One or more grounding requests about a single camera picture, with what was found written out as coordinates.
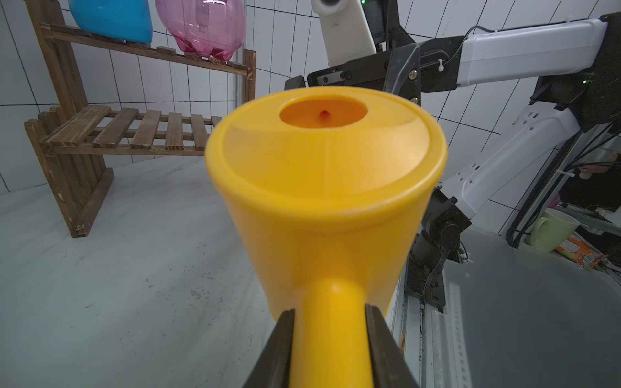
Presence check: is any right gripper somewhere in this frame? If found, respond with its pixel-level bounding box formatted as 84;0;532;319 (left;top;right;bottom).
285;43;421;104

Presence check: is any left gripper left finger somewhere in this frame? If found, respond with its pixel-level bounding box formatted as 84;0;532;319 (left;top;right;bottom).
243;309;295;388

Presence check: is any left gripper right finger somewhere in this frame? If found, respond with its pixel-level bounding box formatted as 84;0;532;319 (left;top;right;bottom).
365;304;420;388

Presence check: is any yellow watering can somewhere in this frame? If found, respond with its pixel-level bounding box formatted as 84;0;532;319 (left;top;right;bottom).
205;87;448;387

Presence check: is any pink pressure sprayer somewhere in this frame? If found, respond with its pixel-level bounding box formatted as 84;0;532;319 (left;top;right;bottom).
155;0;247;61

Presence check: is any blue spray bottle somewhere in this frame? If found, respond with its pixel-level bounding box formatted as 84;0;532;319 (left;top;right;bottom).
68;0;153;44

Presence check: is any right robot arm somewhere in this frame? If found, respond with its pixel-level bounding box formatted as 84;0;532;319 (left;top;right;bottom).
285;13;620;309

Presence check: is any wooden slatted shelf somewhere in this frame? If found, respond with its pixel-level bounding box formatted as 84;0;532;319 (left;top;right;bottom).
24;1;257;238

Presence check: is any green mug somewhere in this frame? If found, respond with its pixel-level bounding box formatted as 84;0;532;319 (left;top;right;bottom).
527;209;581;252

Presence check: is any aluminium mounting rail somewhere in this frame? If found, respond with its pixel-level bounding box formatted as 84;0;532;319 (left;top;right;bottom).
387;276;474;387

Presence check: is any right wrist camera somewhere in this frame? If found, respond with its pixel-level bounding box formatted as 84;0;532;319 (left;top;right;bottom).
310;0;377;66

